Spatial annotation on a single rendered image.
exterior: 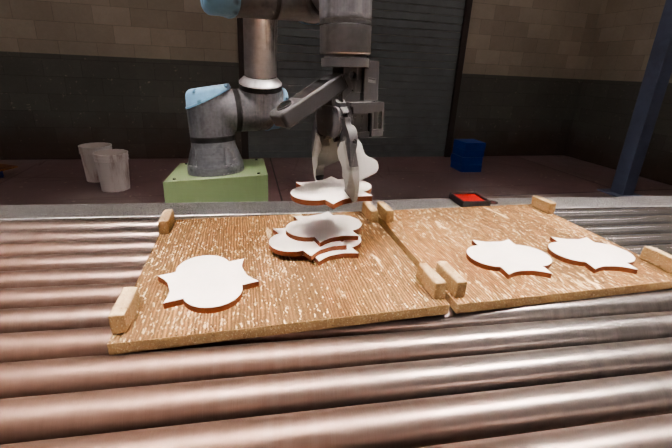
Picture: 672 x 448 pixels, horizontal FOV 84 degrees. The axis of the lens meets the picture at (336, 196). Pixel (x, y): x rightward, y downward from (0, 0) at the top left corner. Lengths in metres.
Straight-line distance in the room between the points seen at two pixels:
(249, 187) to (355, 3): 0.59
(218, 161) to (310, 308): 0.62
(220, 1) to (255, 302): 0.42
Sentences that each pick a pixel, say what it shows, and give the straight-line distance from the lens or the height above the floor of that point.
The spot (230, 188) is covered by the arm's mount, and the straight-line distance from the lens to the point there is 1.01.
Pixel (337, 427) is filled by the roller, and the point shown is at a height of 0.92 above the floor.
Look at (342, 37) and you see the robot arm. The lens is 0.56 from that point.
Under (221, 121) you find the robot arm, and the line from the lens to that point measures 1.03.
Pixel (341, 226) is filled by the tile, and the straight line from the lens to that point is 0.66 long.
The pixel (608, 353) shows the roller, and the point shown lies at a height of 0.92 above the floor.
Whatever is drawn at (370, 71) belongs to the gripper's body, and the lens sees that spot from 0.60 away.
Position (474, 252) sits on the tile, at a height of 0.95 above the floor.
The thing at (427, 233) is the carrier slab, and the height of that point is 0.94.
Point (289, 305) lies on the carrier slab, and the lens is 0.50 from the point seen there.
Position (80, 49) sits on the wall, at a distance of 5.58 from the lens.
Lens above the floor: 1.22
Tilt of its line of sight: 19 degrees down
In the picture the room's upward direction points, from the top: 3 degrees clockwise
